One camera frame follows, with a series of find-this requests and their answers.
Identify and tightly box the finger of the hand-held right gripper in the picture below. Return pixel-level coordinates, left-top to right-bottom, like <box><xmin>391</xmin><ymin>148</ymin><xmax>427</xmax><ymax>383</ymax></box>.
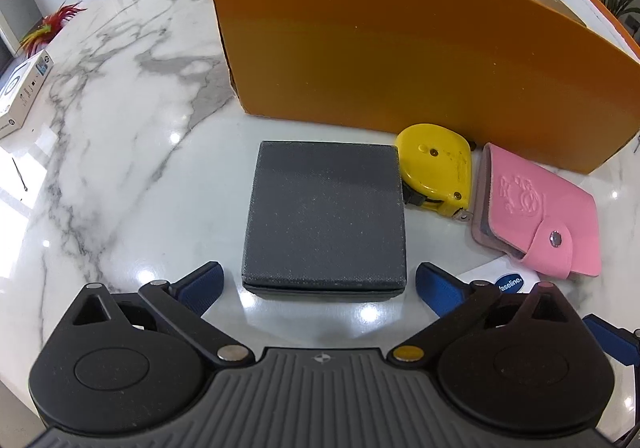
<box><xmin>582</xmin><ymin>313</ymin><xmax>640</xmax><ymax>366</ymax></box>

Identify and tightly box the red feather decoration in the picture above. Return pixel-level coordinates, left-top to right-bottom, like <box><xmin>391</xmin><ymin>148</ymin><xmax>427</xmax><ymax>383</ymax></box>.
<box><xmin>15</xmin><ymin>2</ymin><xmax>88</xmax><ymax>56</ymax></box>

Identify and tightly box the yellow tape measure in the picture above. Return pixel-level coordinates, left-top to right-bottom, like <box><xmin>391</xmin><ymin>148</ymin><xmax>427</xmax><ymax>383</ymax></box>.
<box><xmin>394</xmin><ymin>124</ymin><xmax>475</xmax><ymax>221</ymax></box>

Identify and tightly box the thin metal needle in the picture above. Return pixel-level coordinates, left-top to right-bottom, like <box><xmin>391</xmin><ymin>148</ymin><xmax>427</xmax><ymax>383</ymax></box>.
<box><xmin>11</xmin><ymin>157</ymin><xmax>28</xmax><ymax>191</ymax></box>

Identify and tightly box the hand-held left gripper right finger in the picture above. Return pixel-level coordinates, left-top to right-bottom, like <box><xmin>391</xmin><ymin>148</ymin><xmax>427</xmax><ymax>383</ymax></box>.
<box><xmin>387</xmin><ymin>262</ymin><xmax>573</xmax><ymax>363</ymax></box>

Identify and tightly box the white lotion tube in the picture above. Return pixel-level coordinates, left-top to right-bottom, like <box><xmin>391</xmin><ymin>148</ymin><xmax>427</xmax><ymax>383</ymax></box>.
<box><xmin>457</xmin><ymin>268</ymin><xmax>541</xmax><ymax>299</ymax></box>

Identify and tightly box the orange cardboard box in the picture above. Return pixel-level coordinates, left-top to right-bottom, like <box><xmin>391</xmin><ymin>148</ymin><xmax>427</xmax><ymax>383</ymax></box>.
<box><xmin>204</xmin><ymin>0</ymin><xmax>640</xmax><ymax>175</ymax></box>

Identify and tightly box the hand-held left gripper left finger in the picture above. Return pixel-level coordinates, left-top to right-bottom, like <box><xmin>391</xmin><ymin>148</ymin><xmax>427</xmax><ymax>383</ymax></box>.
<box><xmin>72</xmin><ymin>260</ymin><xmax>253</xmax><ymax>363</ymax></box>

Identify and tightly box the white product box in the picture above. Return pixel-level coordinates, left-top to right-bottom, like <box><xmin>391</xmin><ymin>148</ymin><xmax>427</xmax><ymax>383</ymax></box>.
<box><xmin>0</xmin><ymin>49</ymin><xmax>55</xmax><ymax>139</ymax></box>

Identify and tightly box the dark grey square box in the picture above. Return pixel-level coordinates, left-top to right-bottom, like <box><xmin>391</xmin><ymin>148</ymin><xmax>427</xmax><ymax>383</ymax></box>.
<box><xmin>241</xmin><ymin>140</ymin><xmax>407</xmax><ymax>301</ymax></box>

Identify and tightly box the pink card wallet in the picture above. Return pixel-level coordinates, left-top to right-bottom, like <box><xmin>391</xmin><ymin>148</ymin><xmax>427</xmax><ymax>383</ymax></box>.
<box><xmin>470</xmin><ymin>143</ymin><xmax>602</xmax><ymax>279</ymax></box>

